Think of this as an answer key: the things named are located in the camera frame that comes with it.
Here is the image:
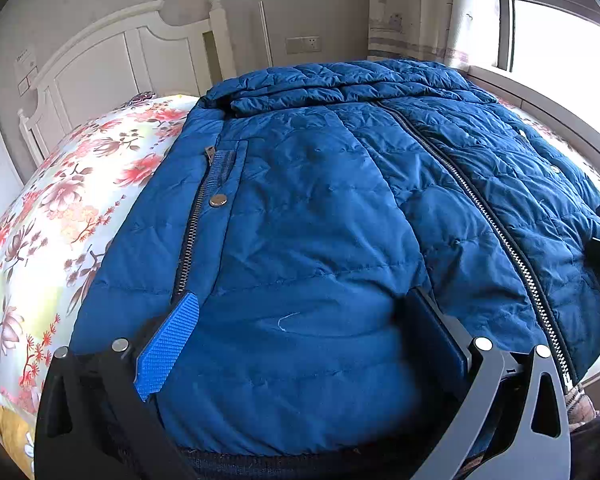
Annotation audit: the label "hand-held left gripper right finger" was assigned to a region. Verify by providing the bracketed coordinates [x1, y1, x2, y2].
[409, 287, 573, 480]

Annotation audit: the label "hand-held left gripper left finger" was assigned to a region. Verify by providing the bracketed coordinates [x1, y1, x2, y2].
[33, 292, 201, 480]

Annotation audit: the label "blue puffer jacket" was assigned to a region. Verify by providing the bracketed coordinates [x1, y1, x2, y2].
[69, 58, 600, 480]

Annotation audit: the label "beige window sill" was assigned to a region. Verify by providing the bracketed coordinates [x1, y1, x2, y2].
[467, 65, 600, 201]

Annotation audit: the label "person's plaid pants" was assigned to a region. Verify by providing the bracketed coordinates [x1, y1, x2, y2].
[565, 385, 598, 426]

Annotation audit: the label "floral quilt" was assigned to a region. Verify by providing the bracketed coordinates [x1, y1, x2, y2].
[0, 94, 600, 416]

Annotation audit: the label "yellow daisy bed sheet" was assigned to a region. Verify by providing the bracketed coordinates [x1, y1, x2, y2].
[0, 395, 36, 478]

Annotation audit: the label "dark framed window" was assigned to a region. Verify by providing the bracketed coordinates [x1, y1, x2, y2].
[495, 0, 600, 91]

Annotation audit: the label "printed curtain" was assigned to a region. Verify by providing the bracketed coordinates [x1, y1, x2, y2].
[367, 0, 503, 73]

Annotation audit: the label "white wooden headboard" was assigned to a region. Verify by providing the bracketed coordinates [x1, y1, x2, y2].
[17, 0, 238, 166]

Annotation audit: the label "white wall paper notice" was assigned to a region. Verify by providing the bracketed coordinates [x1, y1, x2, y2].
[14, 47, 38, 78]

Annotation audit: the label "beige wall socket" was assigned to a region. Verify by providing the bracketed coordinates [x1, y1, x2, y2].
[285, 36, 321, 55]

